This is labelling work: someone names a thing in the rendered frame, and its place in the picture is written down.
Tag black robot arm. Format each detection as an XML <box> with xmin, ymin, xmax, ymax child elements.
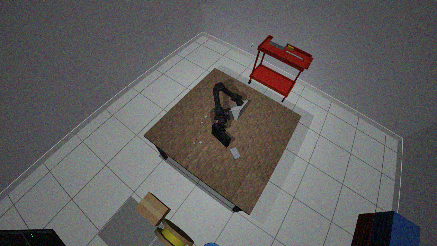
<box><xmin>213</xmin><ymin>82</ymin><xmax>244</xmax><ymax>127</ymax></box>

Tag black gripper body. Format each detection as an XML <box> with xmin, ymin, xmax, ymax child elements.
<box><xmin>214</xmin><ymin>115</ymin><xmax>230</xmax><ymax>130</ymax></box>

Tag black rack door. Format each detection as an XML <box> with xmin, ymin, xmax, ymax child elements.
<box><xmin>212</xmin><ymin>123</ymin><xmax>231</xmax><ymax>147</ymax></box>

